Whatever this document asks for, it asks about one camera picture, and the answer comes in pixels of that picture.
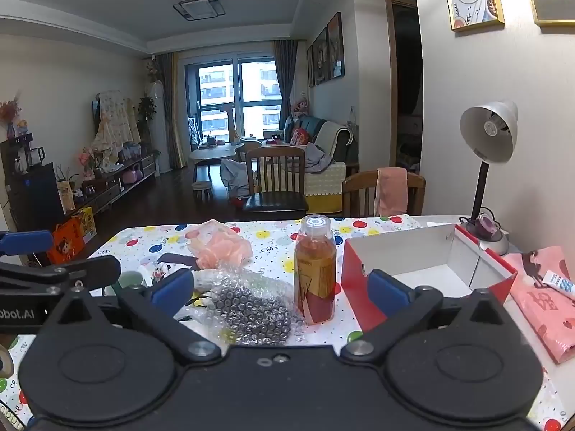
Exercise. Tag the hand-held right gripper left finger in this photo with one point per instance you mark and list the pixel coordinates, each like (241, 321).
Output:
(173, 288)

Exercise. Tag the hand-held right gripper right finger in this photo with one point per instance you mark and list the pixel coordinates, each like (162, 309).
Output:
(388, 294)

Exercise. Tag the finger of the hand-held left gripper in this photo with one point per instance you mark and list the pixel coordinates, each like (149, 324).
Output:
(90, 269)
(27, 242)

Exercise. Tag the red cardboard box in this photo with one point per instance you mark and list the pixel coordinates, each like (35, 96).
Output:
(431, 251)

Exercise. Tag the clear bubble wrap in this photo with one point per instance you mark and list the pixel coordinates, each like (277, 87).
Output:
(251, 309)

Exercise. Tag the orange gift bag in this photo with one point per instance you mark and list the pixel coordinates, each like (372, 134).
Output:
(67, 244)

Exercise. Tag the yellow box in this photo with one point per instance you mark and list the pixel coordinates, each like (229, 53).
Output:
(87, 222)

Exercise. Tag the pink plastic bag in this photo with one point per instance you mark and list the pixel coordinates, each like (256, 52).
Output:
(220, 247)

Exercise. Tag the orange drink bottle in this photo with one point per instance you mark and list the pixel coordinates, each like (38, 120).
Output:
(314, 278)

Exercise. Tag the low TV cabinet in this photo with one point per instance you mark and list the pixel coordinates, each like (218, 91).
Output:
(108, 193)

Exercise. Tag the pink towel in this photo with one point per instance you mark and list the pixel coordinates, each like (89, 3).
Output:
(391, 191)

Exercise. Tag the solid back wooden chair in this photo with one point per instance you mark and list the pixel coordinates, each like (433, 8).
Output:
(359, 193)

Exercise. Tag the round wooden stool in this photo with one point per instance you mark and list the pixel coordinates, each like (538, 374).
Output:
(202, 186)

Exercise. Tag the balloon print tablecloth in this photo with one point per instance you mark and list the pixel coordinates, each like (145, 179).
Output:
(269, 242)

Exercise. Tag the purple round container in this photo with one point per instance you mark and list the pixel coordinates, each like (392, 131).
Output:
(485, 226)

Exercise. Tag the flower vase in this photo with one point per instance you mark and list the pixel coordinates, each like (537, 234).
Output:
(10, 119)

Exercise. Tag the grey clothes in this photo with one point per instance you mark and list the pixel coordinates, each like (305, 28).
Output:
(233, 177)
(319, 159)

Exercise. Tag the sofa with yellow cover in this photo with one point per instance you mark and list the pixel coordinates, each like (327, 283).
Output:
(323, 184)

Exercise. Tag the slat back wooden chair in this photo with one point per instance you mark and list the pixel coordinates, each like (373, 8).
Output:
(274, 202)

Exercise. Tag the wooden coffee table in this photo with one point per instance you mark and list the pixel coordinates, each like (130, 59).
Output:
(211, 152)

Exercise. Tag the printed blanket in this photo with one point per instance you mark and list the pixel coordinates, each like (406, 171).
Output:
(114, 125)

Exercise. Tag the white standing air conditioner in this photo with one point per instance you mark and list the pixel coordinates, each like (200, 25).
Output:
(161, 125)

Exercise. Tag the pink printed bag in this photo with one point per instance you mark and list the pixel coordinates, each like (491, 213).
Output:
(548, 318)

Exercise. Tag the green house plant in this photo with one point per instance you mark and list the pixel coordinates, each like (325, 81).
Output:
(146, 112)

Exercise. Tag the white tube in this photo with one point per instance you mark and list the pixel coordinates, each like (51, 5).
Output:
(559, 283)

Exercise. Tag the grey curtain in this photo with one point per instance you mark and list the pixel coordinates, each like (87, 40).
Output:
(285, 76)
(170, 112)

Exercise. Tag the grey desk lamp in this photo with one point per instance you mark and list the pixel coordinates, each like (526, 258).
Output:
(487, 130)

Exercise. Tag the balcony window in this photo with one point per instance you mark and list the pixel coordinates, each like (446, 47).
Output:
(233, 94)

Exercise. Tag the dark framed wall picture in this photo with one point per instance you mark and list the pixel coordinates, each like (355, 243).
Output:
(310, 66)
(321, 56)
(336, 47)

